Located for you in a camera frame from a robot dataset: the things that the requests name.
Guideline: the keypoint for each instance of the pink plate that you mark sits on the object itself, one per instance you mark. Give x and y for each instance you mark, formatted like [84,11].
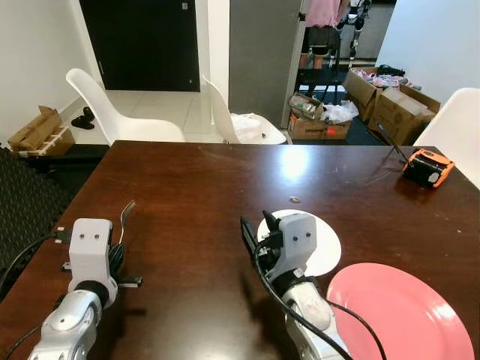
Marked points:
[401,315]

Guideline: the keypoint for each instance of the printed cardboard box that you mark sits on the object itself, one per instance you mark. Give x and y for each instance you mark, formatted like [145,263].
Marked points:
[315,127]

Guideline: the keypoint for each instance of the small open cardboard box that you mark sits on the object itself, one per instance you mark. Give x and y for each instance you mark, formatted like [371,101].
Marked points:
[37,131]

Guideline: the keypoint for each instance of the white bowl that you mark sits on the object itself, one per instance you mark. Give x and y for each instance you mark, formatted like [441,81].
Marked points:
[326,244]

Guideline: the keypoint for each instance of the cardboard box with clothes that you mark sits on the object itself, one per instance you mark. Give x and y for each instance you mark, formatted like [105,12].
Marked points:
[364,86]

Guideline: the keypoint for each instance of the crumpled white plastic bag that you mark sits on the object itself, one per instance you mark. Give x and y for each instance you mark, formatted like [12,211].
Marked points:
[341,112]

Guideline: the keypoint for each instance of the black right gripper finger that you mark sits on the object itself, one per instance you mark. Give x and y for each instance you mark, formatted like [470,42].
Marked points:
[249,236]
[268,220]

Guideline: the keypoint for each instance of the black foam floor mat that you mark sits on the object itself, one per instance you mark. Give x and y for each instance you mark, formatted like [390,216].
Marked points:
[26,199]

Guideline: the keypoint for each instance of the black slipper pair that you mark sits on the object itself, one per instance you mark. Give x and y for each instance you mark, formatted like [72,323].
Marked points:
[84,118]

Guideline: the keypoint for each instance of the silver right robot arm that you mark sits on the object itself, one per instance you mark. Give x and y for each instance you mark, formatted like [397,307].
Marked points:
[315,315]

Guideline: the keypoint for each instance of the black door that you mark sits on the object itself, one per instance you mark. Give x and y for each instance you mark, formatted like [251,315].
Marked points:
[139,41]

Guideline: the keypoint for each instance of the silver metal fork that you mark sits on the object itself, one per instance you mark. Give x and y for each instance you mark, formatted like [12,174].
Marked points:
[127,214]

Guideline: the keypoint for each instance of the orange black tape measure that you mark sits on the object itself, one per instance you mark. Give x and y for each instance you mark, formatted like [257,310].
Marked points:
[429,166]

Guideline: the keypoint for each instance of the person in pink shirt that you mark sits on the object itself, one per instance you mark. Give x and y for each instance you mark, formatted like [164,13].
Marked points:
[324,22]

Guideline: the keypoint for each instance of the white humanoid robot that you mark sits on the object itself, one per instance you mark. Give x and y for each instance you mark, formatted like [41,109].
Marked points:
[356,22]

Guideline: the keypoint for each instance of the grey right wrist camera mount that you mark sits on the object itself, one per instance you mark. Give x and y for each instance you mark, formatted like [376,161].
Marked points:
[300,240]

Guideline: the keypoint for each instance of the white plastic chair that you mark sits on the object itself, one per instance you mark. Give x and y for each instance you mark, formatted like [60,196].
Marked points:
[454,127]
[221,112]
[112,120]

